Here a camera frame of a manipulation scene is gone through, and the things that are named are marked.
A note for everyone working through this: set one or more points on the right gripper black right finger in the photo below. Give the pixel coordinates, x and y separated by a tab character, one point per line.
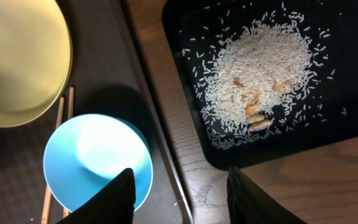
248	203

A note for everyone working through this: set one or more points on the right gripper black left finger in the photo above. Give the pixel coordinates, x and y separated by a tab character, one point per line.
114	204

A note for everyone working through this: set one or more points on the light blue bowl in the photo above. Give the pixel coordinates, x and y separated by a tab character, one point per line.
92	149

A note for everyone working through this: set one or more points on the wooden chopstick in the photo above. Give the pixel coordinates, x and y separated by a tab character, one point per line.
70	109
49	164

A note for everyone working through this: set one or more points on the yellow plate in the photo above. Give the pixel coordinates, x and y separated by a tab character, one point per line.
35	59

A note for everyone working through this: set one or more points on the black waste bin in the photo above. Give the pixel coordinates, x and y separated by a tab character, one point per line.
337	77

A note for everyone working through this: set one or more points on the dark brown serving tray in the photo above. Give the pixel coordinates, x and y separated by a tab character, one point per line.
108	79

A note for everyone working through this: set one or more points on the spilled white rice pile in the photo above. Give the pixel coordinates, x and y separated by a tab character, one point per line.
257	70

